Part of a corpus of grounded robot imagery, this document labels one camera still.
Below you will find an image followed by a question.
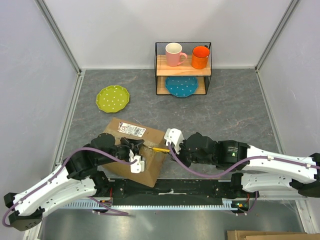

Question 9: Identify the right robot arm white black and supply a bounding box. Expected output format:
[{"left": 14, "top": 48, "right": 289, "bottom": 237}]
[{"left": 164, "top": 128, "right": 320, "bottom": 198}]

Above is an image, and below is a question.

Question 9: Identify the black wire wooden shelf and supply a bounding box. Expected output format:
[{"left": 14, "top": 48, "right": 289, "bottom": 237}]
[{"left": 154, "top": 41, "right": 212, "bottom": 96}]

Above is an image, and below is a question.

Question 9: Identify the brown cardboard express box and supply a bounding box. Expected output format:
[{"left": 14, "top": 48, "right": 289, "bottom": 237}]
[{"left": 102, "top": 117, "right": 167, "bottom": 187}]

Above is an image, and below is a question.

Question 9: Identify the cardboard sheet corner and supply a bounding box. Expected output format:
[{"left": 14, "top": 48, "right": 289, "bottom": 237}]
[{"left": 226, "top": 230, "right": 320, "bottom": 240}]

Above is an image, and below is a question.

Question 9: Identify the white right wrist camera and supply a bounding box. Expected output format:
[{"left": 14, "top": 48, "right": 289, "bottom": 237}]
[{"left": 164, "top": 128, "right": 185, "bottom": 154}]

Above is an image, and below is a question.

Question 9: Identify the pink mug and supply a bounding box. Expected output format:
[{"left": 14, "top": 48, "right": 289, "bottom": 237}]
[{"left": 165, "top": 42, "right": 188, "bottom": 67}]

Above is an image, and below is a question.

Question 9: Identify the orange mug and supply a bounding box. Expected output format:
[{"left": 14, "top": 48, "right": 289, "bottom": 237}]
[{"left": 191, "top": 45, "right": 211, "bottom": 70}]

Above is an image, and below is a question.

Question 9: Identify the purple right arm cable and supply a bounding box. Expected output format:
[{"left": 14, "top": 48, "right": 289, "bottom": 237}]
[{"left": 167, "top": 142, "right": 320, "bottom": 179}]

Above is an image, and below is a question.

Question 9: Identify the blue dotted plate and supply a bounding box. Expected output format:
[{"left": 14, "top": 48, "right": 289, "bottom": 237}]
[{"left": 164, "top": 76, "right": 198, "bottom": 98}]

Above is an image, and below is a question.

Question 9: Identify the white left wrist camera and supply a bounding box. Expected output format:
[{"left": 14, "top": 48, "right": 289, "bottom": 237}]
[{"left": 129, "top": 154, "right": 146, "bottom": 174}]

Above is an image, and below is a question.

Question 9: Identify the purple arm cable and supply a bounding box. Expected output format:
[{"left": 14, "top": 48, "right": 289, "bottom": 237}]
[
  {"left": 167, "top": 142, "right": 320, "bottom": 179},
  {"left": 1, "top": 146, "right": 138, "bottom": 228}
]

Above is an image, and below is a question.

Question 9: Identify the yellow utility knife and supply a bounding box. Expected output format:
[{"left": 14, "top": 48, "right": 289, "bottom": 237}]
[{"left": 150, "top": 147, "right": 170, "bottom": 153}]

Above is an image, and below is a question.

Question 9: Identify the green dotted plate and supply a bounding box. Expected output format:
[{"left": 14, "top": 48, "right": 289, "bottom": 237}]
[{"left": 95, "top": 85, "right": 130, "bottom": 113}]

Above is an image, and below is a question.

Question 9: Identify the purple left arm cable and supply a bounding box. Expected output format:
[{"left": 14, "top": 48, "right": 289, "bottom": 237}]
[{"left": 1, "top": 146, "right": 138, "bottom": 228}]

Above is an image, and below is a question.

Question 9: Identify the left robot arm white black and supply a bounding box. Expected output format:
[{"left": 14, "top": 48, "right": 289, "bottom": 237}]
[{"left": 2, "top": 133, "right": 145, "bottom": 231}]

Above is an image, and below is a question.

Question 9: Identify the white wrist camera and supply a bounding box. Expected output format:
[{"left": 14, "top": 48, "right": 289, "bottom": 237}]
[
  {"left": 129, "top": 154, "right": 146, "bottom": 174},
  {"left": 164, "top": 128, "right": 185, "bottom": 154}
]

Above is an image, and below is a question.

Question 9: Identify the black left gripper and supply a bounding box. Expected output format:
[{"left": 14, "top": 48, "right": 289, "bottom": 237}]
[{"left": 97, "top": 136, "right": 145, "bottom": 166}]

